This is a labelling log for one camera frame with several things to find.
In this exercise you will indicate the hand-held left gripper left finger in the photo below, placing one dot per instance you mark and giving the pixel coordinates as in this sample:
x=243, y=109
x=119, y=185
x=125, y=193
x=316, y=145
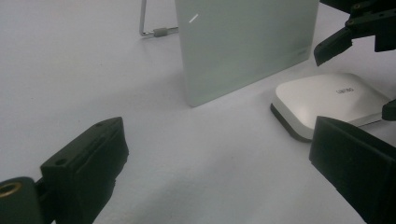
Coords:
x=84, y=161

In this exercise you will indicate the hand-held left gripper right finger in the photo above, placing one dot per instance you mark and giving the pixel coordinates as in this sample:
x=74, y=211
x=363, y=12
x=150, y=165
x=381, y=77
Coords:
x=358, y=161

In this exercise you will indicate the white eraser with black base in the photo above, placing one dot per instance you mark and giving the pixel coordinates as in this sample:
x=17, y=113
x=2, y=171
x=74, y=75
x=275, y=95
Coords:
x=323, y=99

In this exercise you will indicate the white glass whiteboard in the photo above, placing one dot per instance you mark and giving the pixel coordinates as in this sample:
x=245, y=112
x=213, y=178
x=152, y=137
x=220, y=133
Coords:
x=243, y=49

